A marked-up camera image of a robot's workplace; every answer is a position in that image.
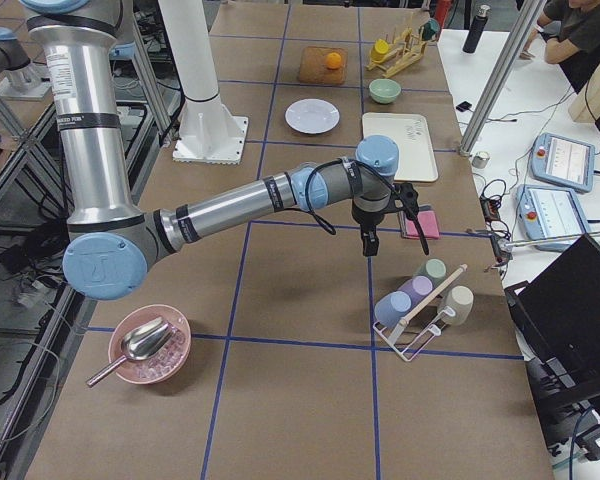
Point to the dark green mug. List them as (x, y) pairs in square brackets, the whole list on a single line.
[(429, 30)]

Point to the white plate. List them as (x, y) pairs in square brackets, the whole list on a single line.
[(312, 116)]

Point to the blue cup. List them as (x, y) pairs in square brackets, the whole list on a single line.
[(391, 308)]

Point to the black monitor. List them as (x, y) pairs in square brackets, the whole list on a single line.
[(558, 314)]

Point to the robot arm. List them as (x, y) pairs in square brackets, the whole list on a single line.
[(113, 244)]

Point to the cream bear tray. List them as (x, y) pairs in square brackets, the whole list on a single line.
[(410, 132)]

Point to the metal scoop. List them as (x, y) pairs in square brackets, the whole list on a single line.
[(139, 344)]

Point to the seated person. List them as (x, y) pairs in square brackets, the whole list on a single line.
[(576, 46)]

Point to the small black device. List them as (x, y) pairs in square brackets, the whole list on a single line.
[(464, 106)]

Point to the purple cup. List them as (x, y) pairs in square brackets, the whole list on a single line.
[(417, 288)]

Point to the green cup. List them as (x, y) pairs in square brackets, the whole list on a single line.
[(434, 269)]

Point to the brown wooden tray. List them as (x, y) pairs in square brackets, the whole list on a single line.
[(312, 69)]

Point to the reacher grabber tool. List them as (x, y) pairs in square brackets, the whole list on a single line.
[(502, 248)]

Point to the far teach pendant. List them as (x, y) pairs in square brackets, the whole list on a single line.
[(563, 162)]

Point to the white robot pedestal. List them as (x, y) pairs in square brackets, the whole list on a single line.
[(208, 131)]

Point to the white cup rack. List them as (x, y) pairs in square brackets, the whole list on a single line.
[(423, 323)]

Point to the teach pendant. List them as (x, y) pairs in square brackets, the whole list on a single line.
[(547, 211), (563, 162)]

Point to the pink and grey cloths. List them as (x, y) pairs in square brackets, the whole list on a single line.
[(427, 220)]

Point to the near teach pendant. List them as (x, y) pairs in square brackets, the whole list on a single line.
[(547, 211)]

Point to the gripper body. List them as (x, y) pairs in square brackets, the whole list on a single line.
[(367, 227)]

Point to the green bowl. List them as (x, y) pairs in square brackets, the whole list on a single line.
[(384, 90)]

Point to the yellow mug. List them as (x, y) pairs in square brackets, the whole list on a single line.
[(379, 50)]

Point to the orange fruit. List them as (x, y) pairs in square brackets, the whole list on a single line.
[(333, 61)]

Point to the pink bowl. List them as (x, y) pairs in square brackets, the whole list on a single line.
[(170, 358)]

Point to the wooden dish rack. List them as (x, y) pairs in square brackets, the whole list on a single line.
[(405, 49)]

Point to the beige cup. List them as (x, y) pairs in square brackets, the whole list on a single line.
[(456, 305)]

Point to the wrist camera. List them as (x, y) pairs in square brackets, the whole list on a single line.
[(409, 200)]

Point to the aluminium frame post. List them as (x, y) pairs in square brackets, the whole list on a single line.
[(514, 43)]

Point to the small metal can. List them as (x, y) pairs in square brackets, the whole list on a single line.
[(480, 160)]

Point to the black water bottle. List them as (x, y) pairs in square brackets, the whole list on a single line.
[(476, 29)]

